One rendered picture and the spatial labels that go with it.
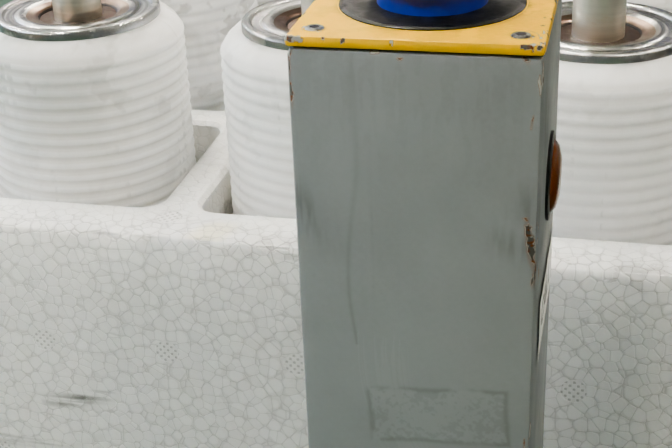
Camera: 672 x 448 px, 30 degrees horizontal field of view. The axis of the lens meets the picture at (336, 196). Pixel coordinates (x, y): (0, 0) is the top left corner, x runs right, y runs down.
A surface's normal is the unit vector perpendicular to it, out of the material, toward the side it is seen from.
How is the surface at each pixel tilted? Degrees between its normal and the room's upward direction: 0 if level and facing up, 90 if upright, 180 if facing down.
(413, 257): 90
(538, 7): 0
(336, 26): 0
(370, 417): 90
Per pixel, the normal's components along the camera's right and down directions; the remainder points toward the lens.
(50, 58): -0.06, -0.13
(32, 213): -0.04, -0.90
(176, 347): -0.22, 0.42
